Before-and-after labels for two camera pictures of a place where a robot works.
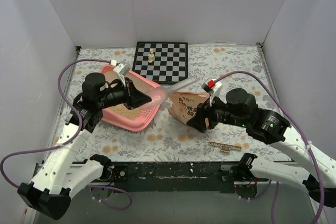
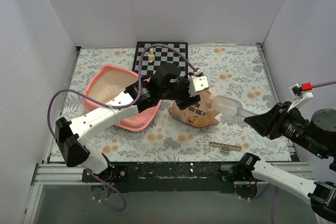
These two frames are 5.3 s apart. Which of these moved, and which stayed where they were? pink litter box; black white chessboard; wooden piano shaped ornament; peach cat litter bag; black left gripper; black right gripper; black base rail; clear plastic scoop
Moved: clear plastic scoop; black left gripper; black right gripper
Stayed: wooden piano shaped ornament; peach cat litter bag; pink litter box; black base rail; black white chessboard
